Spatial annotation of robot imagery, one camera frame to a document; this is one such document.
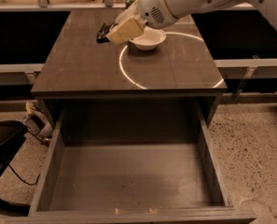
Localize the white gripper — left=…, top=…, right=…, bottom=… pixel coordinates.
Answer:
left=106, top=0, right=178, bottom=44

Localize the black rxbar chocolate wrapper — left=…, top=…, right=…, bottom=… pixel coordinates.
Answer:
left=96, top=23, right=116, bottom=44

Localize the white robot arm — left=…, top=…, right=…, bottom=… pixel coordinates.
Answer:
left=106, top=0, right=277, bottom=44

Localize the open grey top drawer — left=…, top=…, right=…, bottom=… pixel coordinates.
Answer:
left=7, top=98, right=256, bottom=224

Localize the white bowl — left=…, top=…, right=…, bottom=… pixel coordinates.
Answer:
left=131, top=27, right=166, bottom=50

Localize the grey cabinet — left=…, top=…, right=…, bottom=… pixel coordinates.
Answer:
left=32, top=8, right=227, bottom=122

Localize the clutter beside cabinet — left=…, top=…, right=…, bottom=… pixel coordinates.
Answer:
left=24, top=101, right=53, bottom=146

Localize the black chair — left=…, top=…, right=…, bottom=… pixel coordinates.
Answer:
left=0, top=120, right=30, bottom=216

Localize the black cable on floor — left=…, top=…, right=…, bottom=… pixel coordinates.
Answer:
left=7, top=163, right=41, bottom=187

